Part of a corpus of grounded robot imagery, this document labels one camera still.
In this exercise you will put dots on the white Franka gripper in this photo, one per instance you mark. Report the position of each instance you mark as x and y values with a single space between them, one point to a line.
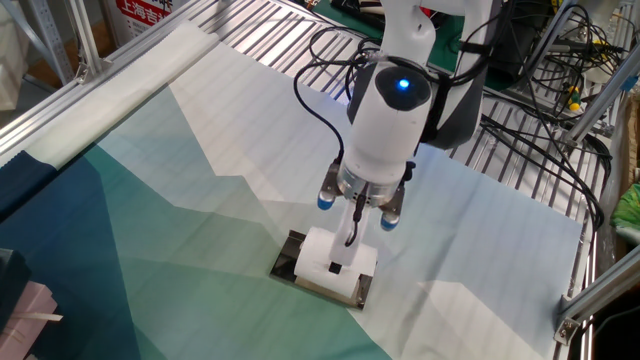
347 250

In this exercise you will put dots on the dark blue box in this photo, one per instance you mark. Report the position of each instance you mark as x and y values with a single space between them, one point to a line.
12 280

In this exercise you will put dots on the green and white tablecloth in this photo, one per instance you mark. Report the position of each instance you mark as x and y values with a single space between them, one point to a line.
200 250

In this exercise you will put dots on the yellow green screwdriver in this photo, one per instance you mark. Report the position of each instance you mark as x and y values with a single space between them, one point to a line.
574 102

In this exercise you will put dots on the black bag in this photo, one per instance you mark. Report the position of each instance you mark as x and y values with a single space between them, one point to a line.
515 55

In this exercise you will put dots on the silver wrist camera blue caps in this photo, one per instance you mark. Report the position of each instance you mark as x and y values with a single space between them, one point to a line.
326 200

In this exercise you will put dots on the aluminium frame post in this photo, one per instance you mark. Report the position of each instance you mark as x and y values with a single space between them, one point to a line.
600 292
600 95

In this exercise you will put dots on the green plastic bag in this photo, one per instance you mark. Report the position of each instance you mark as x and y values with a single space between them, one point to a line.
627 212

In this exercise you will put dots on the chrome toilet paper holder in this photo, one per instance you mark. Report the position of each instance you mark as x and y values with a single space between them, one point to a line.
285 262

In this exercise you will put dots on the pink box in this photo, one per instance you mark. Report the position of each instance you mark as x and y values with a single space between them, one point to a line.
25 320

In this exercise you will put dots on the aluminium table edge rail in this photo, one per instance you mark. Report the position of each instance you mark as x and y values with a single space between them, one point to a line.
50 112

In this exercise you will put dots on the red and white sign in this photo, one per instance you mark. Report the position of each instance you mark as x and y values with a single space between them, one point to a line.
145 12

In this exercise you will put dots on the white toilet paper roll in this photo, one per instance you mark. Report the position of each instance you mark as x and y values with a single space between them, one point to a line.
315 260

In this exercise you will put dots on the green cutting mat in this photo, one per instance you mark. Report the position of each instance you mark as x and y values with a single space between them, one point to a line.
442 50

